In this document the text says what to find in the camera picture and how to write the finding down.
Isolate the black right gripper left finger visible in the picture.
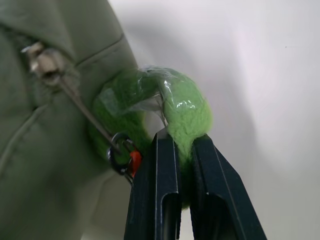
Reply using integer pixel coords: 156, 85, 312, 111
123, 131, 183, 240

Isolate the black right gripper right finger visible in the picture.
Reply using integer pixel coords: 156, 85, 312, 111
189, 133, 269, 240

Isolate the green plush keychain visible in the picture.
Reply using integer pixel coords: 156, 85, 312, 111
87, 65, 214, 210

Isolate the green fabric pouch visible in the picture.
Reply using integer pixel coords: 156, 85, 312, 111
0, 0, 141, 240

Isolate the silver zipper slider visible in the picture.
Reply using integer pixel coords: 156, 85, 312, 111
20, 41, 78, 87

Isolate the silver keychain ring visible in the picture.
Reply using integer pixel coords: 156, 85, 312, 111
107, 132, 134, 176

